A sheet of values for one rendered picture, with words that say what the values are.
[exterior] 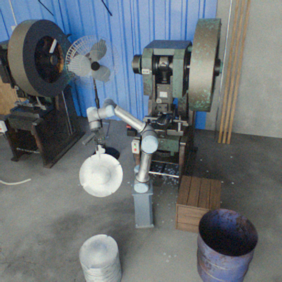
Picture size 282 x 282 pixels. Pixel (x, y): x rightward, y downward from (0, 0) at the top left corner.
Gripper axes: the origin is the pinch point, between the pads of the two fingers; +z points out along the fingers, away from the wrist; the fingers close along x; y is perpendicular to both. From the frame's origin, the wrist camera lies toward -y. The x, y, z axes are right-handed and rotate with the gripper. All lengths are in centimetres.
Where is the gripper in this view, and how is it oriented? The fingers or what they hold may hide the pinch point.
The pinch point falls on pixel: (98, 157)
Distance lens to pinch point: 181.7
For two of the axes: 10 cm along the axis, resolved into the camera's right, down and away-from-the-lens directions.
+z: 2.2, 9.6, -1.9
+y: 9.6, -1.8, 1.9
